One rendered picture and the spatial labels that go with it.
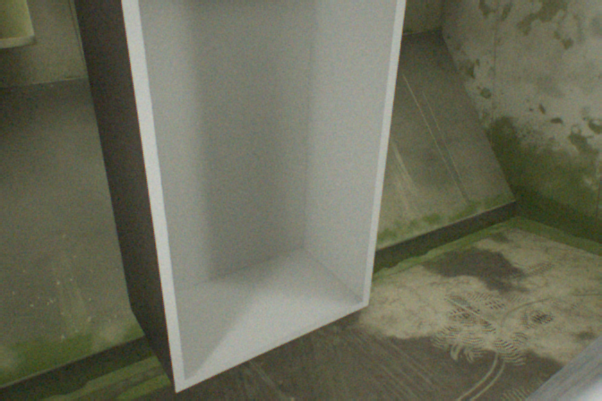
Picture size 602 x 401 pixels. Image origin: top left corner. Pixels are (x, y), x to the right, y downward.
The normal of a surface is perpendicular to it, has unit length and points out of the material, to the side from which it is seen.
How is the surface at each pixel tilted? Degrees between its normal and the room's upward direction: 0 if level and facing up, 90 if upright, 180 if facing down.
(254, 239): 102
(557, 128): 90
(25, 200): 57
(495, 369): 0
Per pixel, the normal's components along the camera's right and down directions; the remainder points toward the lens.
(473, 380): -0.09, -0.93
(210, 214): 0.54, 0.43
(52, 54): 0.50, 0.26
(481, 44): -0.86, 0.25
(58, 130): 0.37, -0.29
